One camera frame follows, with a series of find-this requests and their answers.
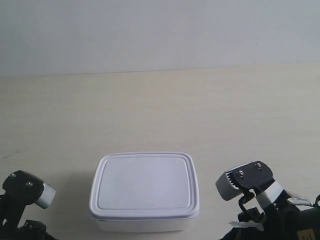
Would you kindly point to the white lidded plastic container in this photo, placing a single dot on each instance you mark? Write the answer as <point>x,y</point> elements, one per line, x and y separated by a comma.
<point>144,192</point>

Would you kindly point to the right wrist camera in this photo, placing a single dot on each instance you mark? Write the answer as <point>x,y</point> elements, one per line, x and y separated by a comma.
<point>256,176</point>

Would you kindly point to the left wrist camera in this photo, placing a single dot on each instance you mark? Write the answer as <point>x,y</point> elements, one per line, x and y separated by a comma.
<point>28,189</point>

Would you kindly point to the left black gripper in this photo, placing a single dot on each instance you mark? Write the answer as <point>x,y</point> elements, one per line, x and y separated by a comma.
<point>11,212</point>

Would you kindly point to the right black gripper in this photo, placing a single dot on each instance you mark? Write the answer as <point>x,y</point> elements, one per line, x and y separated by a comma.
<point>290,217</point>

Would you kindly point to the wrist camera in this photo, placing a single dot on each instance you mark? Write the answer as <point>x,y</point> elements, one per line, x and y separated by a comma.
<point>28,189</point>
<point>256,176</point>

